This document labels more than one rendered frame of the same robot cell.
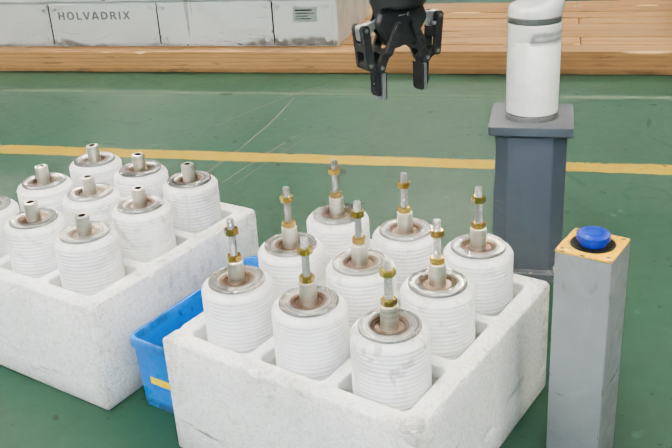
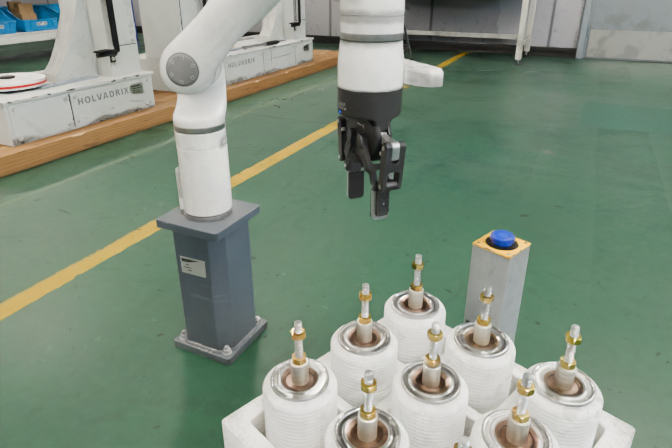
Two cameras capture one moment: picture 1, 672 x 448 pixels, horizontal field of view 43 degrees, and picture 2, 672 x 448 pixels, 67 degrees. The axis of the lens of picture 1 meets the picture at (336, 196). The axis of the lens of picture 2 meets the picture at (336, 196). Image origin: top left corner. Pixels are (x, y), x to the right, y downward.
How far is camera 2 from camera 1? 1.17 m
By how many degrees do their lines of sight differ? 72
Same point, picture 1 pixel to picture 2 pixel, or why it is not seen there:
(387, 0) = (397, 108)
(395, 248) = (393, 353)
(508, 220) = (232, 305)
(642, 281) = (288, 292)
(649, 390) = not seen: hidden behind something
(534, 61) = (224, 161)
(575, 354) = (509, 320)
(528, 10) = (214, 117)
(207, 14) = not seen: outside the picture
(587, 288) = (519, 270)
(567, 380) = not seen: hidden behind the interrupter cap
